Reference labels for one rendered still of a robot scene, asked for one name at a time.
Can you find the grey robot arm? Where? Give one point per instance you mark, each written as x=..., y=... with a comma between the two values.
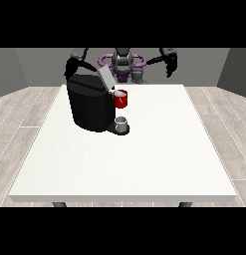
x=168, y=50
x=79, y=53

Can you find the black coffee machine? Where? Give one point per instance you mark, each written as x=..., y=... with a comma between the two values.
x=89, y=106

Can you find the small grey coffee pod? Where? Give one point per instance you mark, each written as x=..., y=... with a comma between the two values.
x=137, y=76

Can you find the pale grey machine lid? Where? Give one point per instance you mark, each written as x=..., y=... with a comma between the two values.
x=106, y=77

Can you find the small grey cup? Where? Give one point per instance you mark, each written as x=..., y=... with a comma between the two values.
x=121, y=125

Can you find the grey purple robot trunk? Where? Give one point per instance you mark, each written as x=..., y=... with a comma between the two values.
x=121, y=60

